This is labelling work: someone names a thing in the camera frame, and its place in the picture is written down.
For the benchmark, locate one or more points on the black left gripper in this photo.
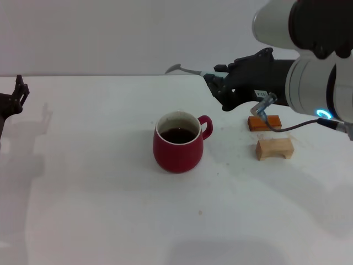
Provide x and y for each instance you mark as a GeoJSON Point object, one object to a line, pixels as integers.
{"type": "Point", "coordinates": [7, 106]}

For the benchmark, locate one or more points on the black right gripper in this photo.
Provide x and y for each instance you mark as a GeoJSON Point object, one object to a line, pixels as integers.
{"type": "Point", "coordinates": [262, 77]}

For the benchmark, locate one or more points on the red ceramic mug with coffee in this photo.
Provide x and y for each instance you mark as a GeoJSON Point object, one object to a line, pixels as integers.
{"type": "Point", "coordinates": [177, 156]}

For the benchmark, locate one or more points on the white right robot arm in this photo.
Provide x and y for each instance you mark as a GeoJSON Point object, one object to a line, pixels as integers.
{"type": "Point", "coordinates": [311, 71]}

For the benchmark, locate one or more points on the orange-brown wooden block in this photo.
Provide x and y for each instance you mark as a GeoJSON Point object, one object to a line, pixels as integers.
{"type": "Point", "coordinates": [256, 125]}

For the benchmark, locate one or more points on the light wooden block with notch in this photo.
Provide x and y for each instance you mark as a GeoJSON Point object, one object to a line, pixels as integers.
{"type": "Point", "coordinates": [273, 147]}

